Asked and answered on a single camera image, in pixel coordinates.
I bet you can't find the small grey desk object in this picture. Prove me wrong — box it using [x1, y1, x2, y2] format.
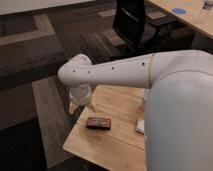
[203, 1, 213, 10]

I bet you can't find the dark red rectangular eraser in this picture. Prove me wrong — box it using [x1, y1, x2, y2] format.
[86, 117, 111, 130]

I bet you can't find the white paper cup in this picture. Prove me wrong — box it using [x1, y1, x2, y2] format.
[142, 89, 149, 106]

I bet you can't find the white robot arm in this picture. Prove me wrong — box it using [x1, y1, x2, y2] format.
[58, 50, 213, 171]

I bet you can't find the black office chair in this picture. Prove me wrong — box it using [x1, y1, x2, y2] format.
[111, 0, 176, 61]

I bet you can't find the blue round disc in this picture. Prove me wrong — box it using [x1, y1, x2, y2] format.
[172, 8, 186, 14]

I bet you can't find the white sponge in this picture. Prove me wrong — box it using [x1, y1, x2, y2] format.
[136, 119, 144, 134]

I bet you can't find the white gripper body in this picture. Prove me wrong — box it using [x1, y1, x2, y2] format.
[69, 85, 92, 106]

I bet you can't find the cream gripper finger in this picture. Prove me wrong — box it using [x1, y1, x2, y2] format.
[87, 104, 96, 112]
[69, 102, 78, 114]

